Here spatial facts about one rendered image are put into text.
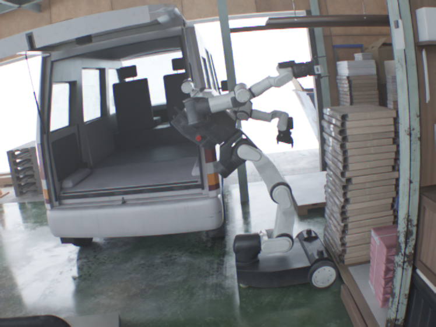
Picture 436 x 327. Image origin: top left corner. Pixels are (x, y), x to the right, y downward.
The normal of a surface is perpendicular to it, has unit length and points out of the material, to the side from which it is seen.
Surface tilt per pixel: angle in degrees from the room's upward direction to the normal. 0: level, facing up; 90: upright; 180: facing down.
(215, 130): 103
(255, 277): 90
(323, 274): 90
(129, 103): 93
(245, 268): 0
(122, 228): 93
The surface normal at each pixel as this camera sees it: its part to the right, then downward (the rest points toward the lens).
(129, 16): 0.04, 0.47
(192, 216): 0.02, 0.18
